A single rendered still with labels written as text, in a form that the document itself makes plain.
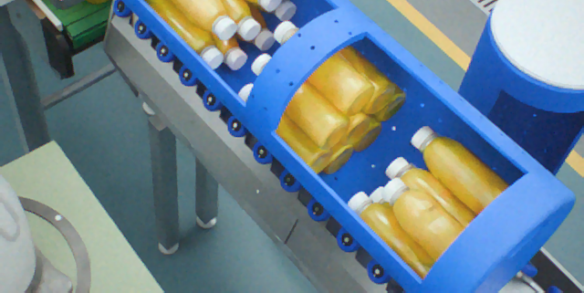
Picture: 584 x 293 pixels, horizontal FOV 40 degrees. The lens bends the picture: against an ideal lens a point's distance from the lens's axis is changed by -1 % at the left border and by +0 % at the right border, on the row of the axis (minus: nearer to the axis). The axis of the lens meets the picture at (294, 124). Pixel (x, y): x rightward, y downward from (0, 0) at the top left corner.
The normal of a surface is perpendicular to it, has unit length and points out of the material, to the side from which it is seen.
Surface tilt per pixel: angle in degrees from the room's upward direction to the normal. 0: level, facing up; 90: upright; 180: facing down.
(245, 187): 70
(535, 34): 0
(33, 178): 2
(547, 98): 90
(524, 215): 7
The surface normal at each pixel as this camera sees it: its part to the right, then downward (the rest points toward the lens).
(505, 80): -0.77, 0.47
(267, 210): -0.67, 0.26
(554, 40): 0.10, -0.59
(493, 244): -0.30, -0.26
